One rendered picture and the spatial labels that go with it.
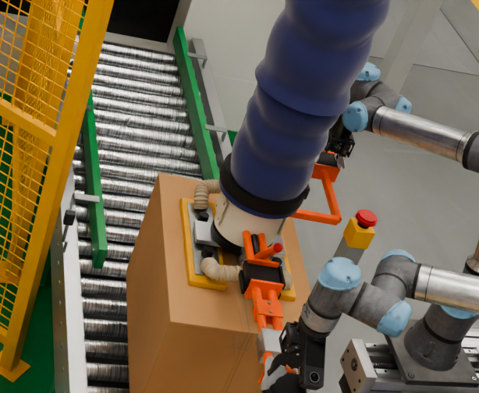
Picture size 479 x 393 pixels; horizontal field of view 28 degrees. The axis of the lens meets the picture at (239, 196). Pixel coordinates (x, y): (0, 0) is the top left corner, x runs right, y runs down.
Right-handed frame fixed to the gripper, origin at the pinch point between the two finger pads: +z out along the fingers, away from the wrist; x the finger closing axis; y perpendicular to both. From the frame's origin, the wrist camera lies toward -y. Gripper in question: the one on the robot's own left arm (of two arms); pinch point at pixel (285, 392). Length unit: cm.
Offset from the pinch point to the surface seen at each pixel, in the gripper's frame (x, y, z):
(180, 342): 15.4, 30.0, 20.1
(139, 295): 20, 65, 39
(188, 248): 14, 56, 12
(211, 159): -16, 163, 56
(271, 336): 1.4, 15.0, -1.1
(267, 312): 1.2, 22.9, -1.0
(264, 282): 1.2, 31.4, -2.3
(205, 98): -21, 216, 62
